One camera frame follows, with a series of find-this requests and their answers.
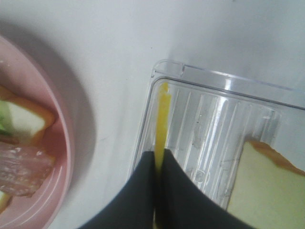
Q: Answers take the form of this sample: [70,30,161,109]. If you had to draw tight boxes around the yellow cheese slice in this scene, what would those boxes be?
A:
[154,83,172,176]

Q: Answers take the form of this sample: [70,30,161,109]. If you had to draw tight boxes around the bread slice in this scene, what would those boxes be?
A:
[0,86,55,211]
[227,141,305,229]

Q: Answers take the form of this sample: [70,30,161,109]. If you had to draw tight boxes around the right clear plastic tray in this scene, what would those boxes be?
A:
[132,60,305,208]

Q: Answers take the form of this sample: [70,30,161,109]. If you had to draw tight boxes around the green lettuce leaf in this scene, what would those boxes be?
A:
[0,100,12,136]

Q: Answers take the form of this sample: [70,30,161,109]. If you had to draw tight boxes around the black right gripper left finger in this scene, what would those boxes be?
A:
[82,151,155,229]

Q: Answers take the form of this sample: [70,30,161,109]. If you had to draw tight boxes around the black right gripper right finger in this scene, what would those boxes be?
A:
[156,149,252,229]

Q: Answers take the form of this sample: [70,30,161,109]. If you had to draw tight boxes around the pink bacon strip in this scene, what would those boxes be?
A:
[0,136,56,197]

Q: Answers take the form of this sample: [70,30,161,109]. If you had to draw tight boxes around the pink round plate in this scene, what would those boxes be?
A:
[0,38,74,229]

